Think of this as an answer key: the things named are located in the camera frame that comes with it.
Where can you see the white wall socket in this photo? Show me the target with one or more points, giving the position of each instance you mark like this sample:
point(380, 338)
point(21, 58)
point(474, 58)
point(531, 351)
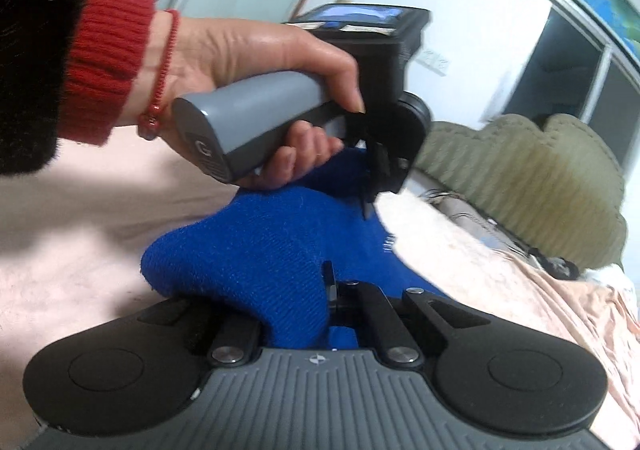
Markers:
point(432, 61)

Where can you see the white crumpled cloth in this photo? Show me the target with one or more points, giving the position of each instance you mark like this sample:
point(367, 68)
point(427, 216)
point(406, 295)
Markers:
point(615, 285)

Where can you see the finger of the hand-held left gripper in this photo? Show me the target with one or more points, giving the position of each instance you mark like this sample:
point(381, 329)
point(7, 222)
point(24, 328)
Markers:
point(387, 175)

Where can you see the pink bed sheet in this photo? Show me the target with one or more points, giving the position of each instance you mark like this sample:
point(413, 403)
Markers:
point(50, 240)

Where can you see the person's left forearm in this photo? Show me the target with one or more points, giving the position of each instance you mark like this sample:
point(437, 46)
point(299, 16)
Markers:
point(45, 45)

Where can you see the dark clothes pile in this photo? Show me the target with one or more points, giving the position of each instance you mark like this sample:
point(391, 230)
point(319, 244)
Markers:
point(555, 265)

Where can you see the person's left hand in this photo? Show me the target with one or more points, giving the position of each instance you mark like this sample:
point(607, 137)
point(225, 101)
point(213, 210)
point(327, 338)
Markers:
point(240, 55)

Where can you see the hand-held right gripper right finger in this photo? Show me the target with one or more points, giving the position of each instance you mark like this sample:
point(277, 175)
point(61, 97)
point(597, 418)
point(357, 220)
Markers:
point(380, 320)

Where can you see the blue knitted garment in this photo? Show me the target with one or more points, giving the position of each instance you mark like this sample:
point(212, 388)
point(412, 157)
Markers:
point(260, 250)

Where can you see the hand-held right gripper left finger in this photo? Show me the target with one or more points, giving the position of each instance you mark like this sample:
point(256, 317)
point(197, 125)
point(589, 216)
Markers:
point(232, 337)

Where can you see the window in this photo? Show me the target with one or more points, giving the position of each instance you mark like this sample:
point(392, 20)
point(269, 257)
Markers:
point(570, 75)

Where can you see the olive green padded headboard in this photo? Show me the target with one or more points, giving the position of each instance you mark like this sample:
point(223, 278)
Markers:
point(525, 180)

